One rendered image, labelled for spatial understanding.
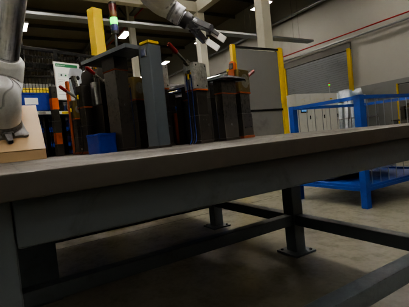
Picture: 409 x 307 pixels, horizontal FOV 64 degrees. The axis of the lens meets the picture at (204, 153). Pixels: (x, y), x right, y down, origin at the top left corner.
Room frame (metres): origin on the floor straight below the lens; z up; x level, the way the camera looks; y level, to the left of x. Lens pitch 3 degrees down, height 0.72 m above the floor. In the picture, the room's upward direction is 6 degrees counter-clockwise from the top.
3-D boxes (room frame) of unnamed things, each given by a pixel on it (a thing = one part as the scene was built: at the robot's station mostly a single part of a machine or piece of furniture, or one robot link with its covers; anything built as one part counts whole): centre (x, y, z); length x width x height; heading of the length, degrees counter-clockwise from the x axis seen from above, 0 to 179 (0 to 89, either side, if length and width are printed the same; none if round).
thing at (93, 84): (1.93, 0.56, 0.94); 0.18 x 0.13 x 0.49; 50
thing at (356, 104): (3.35, -1.62, 0.47); 1.20 x 0.80 x 0.95; 120
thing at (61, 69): (2.76, 1.07, 1.30); 0.23 x 0.02 x 0.31; 140
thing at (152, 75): (1.45, 0.19, 0.92); 0.08 x 0.08 x 0.44; 50
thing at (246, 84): (1.80, -0.23, 0.88); 0.14 x 0.09 x 0.36; 140
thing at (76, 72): (2.50, 0.90, 1.17); 0.12 x 0.01 x 0.34; 140
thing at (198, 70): (1.51, 0.02, 0.88); 0.12 x 0.07 x 0.36; 140
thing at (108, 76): (1.62, 0.39, 0.92); 0.10 x 0.08 x 0.45; 50
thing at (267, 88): (4.97, -0.93, 1.00); 1.04 x 0.14 x 2.00; 121
